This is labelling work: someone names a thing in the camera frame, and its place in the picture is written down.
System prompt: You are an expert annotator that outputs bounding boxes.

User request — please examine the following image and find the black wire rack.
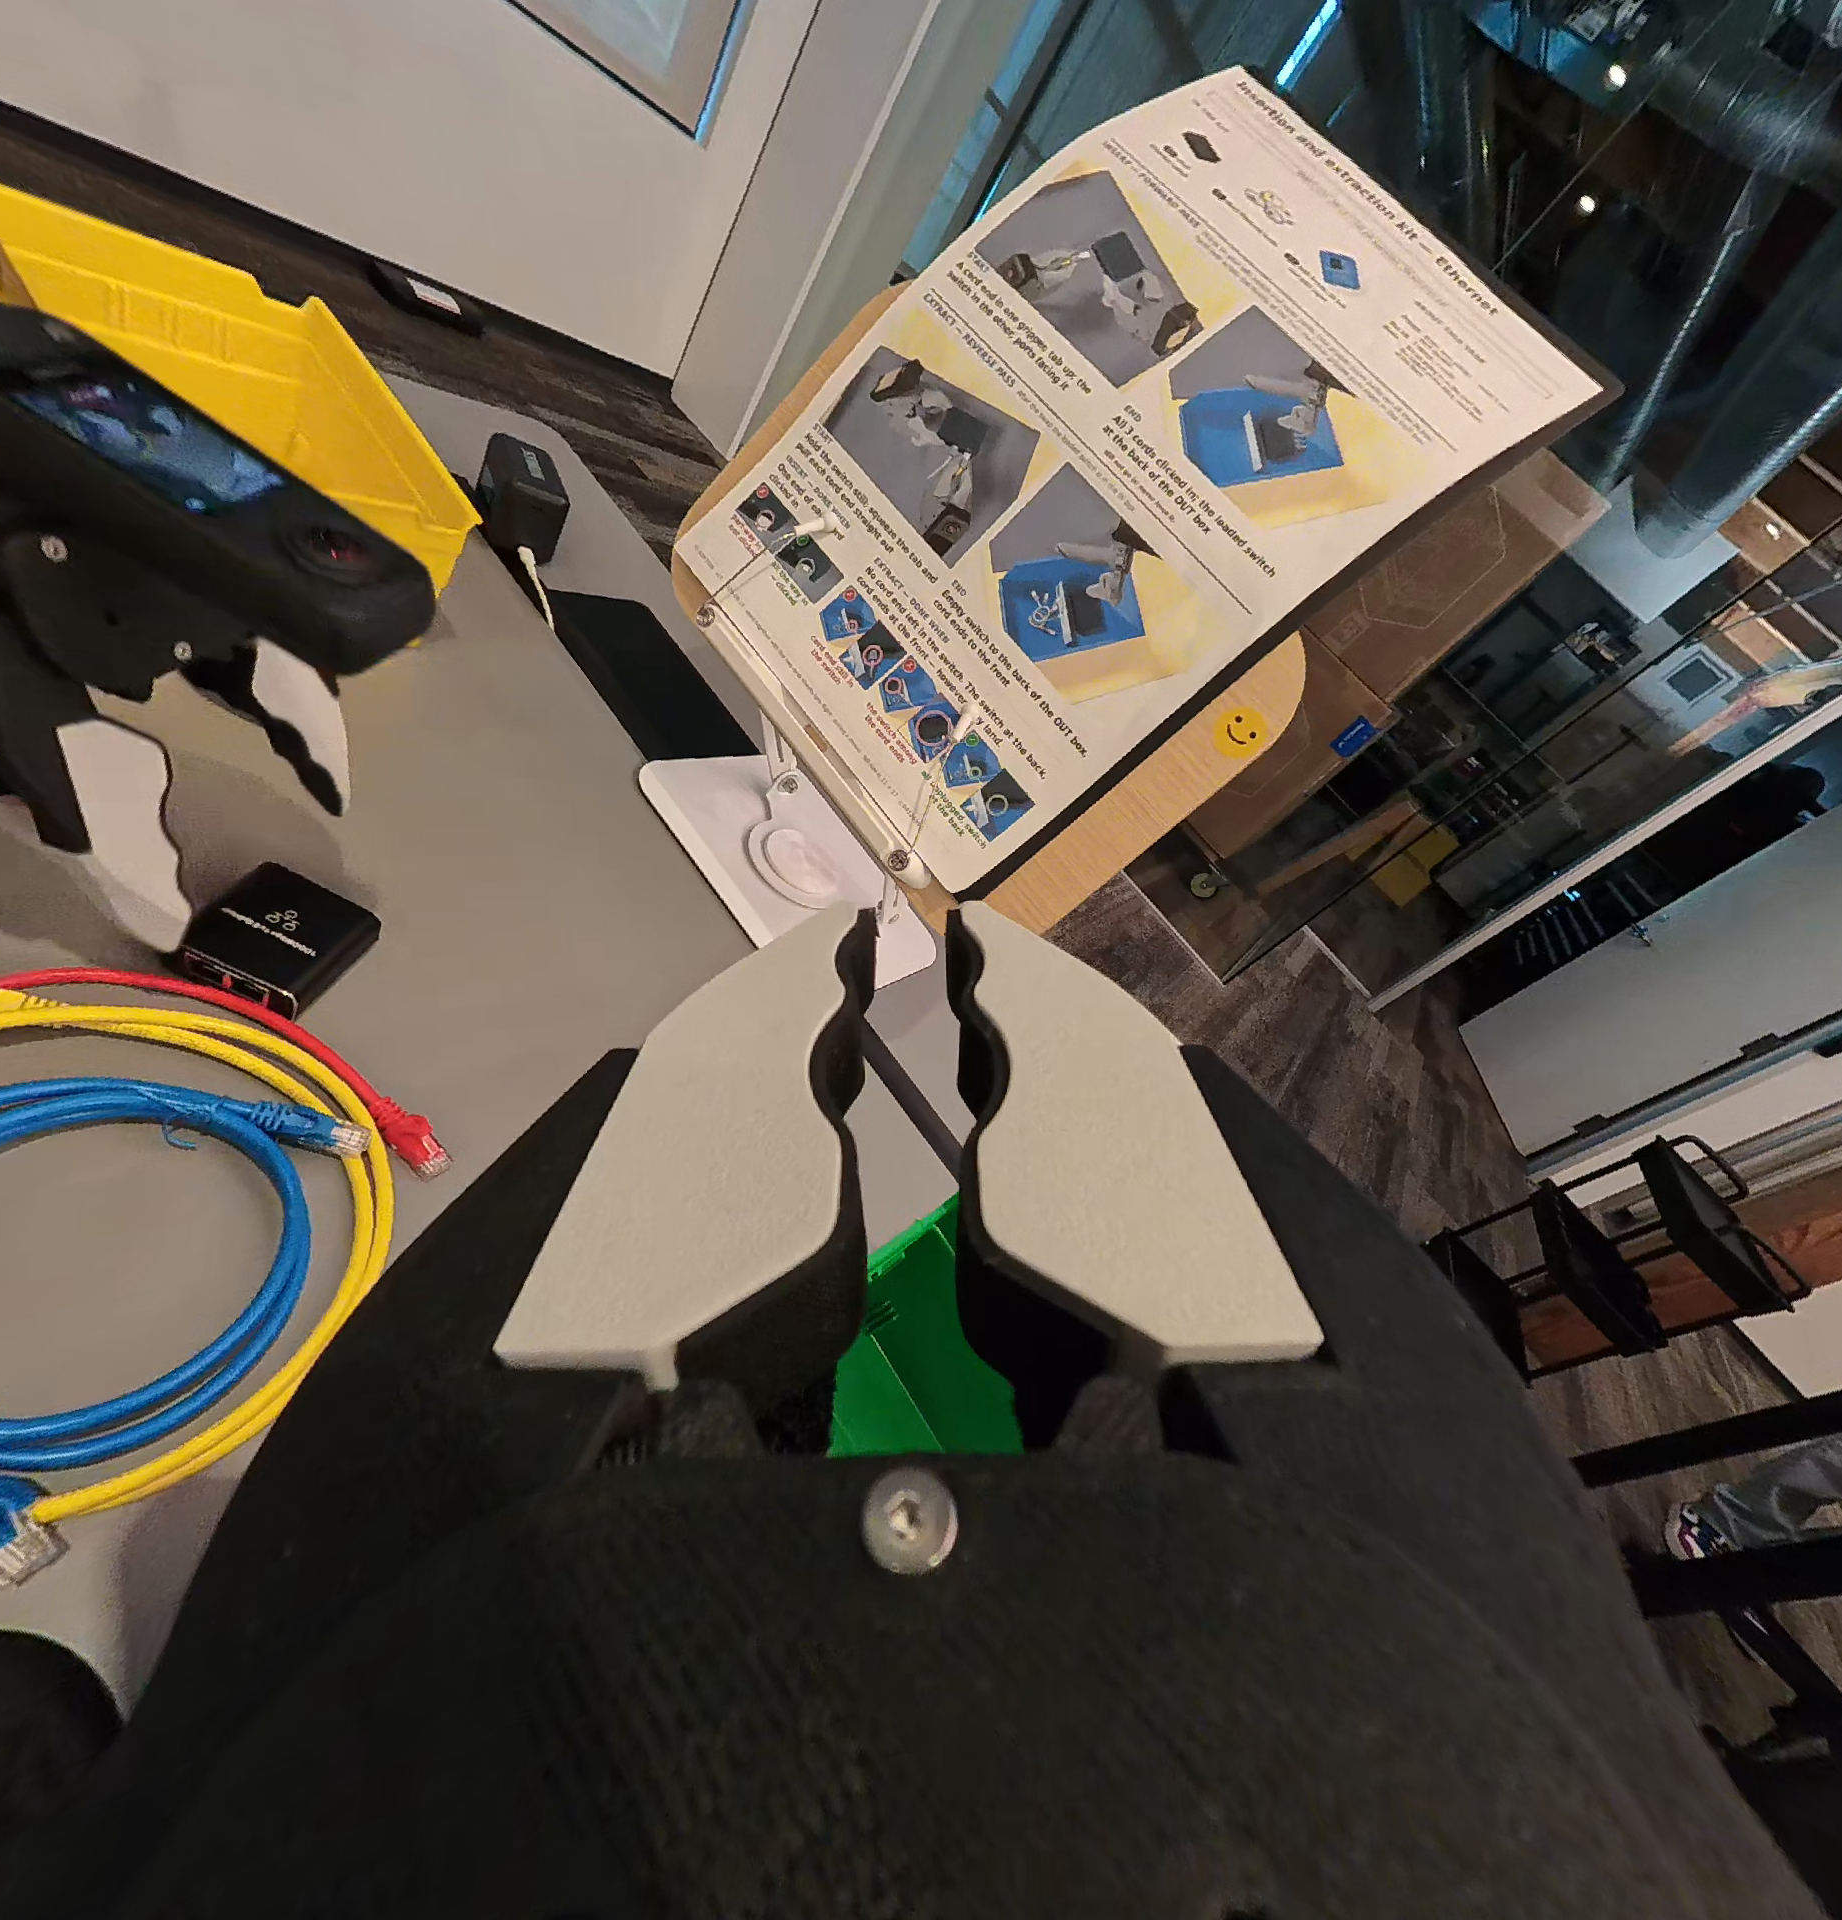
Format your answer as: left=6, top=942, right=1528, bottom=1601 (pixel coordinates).
left=1423, top=1134, right=1815, bottom=1385

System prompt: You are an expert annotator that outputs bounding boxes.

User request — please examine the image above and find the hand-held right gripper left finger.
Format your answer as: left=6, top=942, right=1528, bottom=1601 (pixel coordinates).
left=492, top=903, right=882, bottom=1393

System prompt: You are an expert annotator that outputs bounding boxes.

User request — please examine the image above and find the black power adapter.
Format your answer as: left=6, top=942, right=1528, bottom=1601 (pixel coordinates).
left=474, top=432, right=574, bottom=565

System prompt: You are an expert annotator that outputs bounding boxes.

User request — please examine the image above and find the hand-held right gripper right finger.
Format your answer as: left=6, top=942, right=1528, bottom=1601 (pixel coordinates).
left=942, top=899, right=1329, bottom=1374

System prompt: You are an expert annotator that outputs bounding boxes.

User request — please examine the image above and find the yellow plastic bin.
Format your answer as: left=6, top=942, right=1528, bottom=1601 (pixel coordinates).
left=0, top=167, right=482, bottom=593

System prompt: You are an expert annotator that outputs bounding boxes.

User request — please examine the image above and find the yellow ethernet cord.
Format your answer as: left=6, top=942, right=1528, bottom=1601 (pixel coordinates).
left=0, top=1001, right=399, bottom=1530

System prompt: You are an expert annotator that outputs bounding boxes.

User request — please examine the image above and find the white document stand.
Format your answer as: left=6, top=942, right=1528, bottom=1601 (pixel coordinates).
left=638, top=587, right=942, bottom=990

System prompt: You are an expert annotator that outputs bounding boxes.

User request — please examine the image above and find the black flat pad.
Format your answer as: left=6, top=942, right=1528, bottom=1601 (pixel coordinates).
left=546, top=589, right=763, bottom=763

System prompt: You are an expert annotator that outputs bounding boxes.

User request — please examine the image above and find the blue ethernet cord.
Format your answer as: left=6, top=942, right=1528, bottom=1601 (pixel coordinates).
left=0, top=1079, right=374, bottom=1590

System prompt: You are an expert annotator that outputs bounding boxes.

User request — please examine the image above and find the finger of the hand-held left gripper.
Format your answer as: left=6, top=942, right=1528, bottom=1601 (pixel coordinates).
left=240, top=641, right=354, bottom=816
left=55, top=720, right=193, bottom=953

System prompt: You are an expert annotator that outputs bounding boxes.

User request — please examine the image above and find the black ethernet switch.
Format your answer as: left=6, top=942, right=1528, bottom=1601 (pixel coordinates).
left=162, top=860, right=385, bottom=1007

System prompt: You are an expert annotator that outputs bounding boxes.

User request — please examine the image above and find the wooden board with smiley sticker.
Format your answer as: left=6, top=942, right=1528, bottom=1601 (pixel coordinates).
left=679, top=276, right=1407, bottom=935

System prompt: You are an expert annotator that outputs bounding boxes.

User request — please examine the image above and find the red ethernet cord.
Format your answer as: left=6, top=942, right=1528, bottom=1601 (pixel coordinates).
left=0, top=965, right=457, bottom=1181

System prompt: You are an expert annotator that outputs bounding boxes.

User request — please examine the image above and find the instruction sheet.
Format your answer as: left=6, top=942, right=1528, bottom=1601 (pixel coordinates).
left=673, top=64, right=1610, bottom=889

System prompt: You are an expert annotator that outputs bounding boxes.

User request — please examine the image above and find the green plastic bin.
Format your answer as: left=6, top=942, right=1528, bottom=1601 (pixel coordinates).
left=827, top=1193, right=1028, bottom=1460

